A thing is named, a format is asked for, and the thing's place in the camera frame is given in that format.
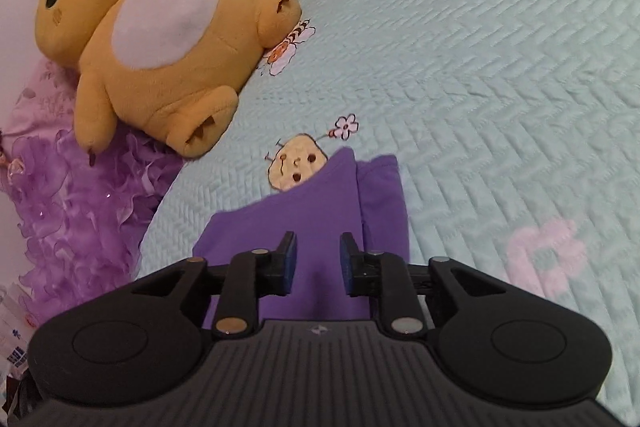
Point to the purple t-shirt orange print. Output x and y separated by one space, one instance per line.
320 207

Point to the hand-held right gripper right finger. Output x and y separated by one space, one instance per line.
346 262

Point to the teal quilted bee-print bedspread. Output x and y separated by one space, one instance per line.
475 107

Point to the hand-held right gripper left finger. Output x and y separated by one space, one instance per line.
289 259

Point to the large yellow plush toy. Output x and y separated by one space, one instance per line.
165 57

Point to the white printed plastic bag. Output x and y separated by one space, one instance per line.
15 337

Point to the purple ruffled cloth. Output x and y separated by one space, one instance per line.
75 217

